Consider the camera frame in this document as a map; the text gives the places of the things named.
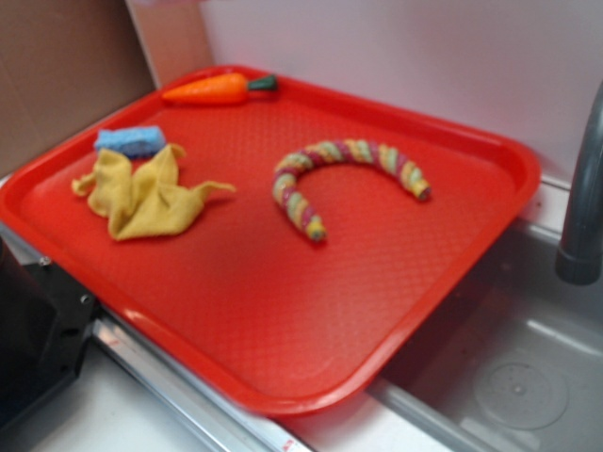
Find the orange toy carrot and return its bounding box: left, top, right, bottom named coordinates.
left=161, top=73, right=278, bottom=105

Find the red plastic tray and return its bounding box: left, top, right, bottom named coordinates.
left=1, top=76, right=541, bottom=417

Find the grey sink basin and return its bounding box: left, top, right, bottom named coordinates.
left=369, top=223, right=602, bottom=451

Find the blue sponge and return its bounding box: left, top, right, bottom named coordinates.
left=94, top=126, right=167, bottom=159

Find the yellow cloth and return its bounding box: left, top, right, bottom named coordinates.
left=71, top=144, right=236, bottom=241

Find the multicolour twisted rope toy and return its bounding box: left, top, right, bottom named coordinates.
left=272, top=137, right=432, bottom=244

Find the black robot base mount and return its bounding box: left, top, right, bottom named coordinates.
left=1, top=243, right=98, bottom=430

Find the dark grey faucet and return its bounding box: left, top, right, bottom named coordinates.
left=555, top=89, right=602, bottom=285

